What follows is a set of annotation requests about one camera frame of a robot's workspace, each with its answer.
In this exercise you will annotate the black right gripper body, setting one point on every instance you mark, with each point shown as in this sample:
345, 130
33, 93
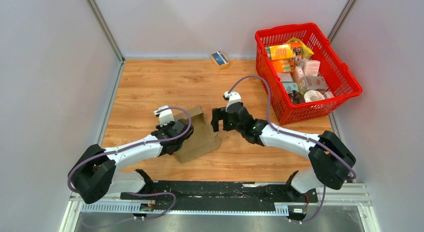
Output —
235, 128

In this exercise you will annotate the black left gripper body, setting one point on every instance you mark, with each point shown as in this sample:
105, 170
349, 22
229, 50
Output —
165, 128

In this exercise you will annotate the brown cardboard box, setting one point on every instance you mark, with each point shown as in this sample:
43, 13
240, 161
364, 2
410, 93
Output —
202, 141

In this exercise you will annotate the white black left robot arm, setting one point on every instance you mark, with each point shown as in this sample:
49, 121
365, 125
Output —
98, 170

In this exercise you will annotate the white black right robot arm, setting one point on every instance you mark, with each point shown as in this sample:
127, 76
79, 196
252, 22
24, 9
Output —
331, 161

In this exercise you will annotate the small blue yellow box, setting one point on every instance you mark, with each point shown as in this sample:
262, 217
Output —
220, 60

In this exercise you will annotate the teal small box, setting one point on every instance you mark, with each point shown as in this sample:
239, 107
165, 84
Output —
289, 87

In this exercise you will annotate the pink patterned box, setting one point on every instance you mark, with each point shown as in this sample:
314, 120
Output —
317, 83

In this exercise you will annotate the brown chocolate packet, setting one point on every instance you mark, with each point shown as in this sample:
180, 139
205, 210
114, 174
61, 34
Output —
296, 97

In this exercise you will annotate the orange juice carton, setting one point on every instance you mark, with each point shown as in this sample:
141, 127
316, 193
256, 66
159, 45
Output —
284, 65

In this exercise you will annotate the white tape roll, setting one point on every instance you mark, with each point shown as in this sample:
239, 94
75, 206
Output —
313, 96

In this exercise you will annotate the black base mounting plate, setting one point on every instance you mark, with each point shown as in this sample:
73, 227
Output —
228, 196

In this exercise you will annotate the orange snack packet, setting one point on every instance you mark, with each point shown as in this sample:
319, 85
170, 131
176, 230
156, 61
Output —
284, 51

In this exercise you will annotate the pink white tissue pack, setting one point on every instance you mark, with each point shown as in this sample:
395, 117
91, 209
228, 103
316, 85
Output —
311, 67

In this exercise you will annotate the yellow snack bag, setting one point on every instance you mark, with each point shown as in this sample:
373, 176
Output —
306, 52

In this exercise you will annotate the red plastic shopping basket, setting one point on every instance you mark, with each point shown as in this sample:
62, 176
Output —
340, 80

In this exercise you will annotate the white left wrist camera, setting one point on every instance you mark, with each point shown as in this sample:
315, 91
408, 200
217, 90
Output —
165, 115

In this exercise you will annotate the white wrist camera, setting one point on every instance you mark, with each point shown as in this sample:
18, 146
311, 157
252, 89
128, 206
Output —
165, 115
231, 97

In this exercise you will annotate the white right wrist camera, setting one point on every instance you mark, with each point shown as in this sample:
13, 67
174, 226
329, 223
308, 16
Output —
231, 97

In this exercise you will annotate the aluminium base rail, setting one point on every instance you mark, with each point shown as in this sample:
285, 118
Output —
351, 194

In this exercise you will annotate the right aluminium wall post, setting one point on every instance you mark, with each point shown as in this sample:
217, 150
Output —
350, 4

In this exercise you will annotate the aluminium wall post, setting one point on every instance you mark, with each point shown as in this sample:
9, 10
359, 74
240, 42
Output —
92, 4
350, 4

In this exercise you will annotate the left aluminium wall post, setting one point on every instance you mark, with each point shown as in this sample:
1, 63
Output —
92, 4

